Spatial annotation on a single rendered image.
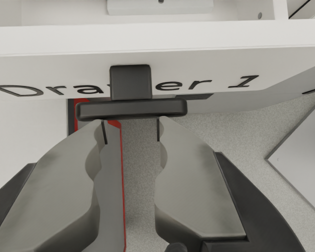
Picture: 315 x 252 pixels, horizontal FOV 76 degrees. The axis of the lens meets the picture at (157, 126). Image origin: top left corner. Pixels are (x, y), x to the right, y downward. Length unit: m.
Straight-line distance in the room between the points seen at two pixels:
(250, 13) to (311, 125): 1.12
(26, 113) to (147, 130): 0.78
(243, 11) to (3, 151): 0.34
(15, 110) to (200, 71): 0.26
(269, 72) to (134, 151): 0.90
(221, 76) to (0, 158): 0.29
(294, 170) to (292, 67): 1.08
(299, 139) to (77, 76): 1.19
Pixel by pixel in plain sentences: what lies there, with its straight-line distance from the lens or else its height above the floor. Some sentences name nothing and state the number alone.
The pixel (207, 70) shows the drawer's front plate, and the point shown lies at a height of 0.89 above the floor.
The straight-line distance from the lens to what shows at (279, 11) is 0.21.
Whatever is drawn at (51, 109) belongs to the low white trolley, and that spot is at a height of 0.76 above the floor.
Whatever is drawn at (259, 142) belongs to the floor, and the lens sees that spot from 1.20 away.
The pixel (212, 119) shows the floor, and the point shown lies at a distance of 1.10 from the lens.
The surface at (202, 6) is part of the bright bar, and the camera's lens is 0.24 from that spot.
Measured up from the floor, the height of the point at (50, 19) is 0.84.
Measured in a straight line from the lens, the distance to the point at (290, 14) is 0.28.
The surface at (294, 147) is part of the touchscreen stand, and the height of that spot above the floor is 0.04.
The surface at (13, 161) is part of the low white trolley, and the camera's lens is 0.33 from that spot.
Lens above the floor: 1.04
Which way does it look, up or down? 85 degrees down
